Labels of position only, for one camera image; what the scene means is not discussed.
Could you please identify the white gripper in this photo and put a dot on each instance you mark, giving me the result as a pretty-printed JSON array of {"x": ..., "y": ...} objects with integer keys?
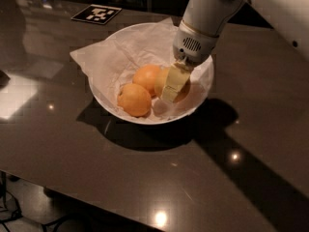
[{"x": 192, "y": 46}]

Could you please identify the orange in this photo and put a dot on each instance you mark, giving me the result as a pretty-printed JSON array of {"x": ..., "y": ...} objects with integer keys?
[
  {"x": 134, "y": 100},
  {"x": 160, "y": 81},
  {"x": 146, "y": 77}
]

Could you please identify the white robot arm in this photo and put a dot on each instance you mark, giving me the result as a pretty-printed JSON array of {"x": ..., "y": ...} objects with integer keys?
[{"x": 204, "y": 20}]

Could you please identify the white bowl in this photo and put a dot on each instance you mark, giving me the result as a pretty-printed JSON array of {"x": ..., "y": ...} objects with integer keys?
[{"x": 199, "y": 81}]

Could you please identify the white paper napkin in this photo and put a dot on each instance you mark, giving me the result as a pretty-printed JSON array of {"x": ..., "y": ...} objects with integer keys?
[{"x": 128, "y": 53}]

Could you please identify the black white marker tag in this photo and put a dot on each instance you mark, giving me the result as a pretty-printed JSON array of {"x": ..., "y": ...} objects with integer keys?
[{"x": 96, "y": 14}]

